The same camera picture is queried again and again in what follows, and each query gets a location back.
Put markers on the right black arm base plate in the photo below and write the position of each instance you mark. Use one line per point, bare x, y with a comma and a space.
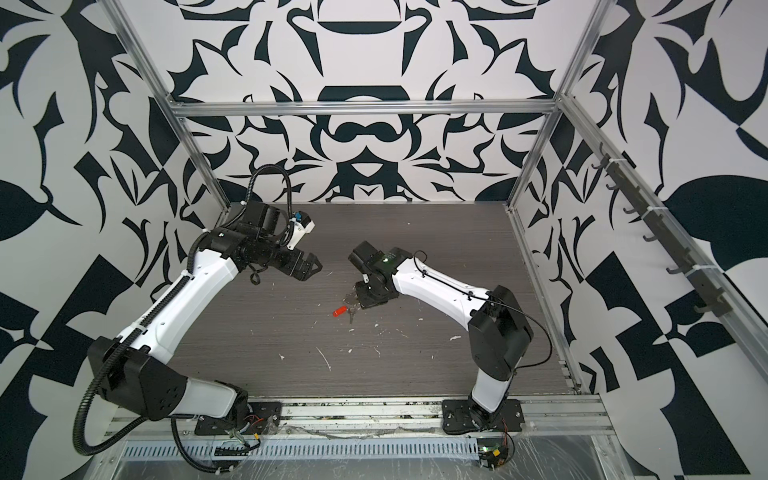
461, 417

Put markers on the black wall hook rail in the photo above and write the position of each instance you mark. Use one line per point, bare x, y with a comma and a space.
665, 230

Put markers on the small green circuit board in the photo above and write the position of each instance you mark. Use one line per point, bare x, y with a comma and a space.
493, 457

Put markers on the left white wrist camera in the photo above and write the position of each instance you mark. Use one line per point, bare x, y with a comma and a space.
301, 224

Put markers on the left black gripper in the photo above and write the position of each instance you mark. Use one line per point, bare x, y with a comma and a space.
306, 270

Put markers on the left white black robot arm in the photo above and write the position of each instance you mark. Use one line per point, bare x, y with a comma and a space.
132, 370

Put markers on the white slotted cable duct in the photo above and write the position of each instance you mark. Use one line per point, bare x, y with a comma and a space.
339, 449

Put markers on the red capped key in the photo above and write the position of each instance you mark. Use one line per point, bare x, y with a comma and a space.
340, 311

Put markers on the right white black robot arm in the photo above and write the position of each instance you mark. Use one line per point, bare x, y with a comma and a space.
499, 331

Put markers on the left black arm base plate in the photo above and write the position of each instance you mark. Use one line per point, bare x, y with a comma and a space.
259, 417

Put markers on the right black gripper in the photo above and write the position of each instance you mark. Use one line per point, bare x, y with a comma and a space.
365, 300

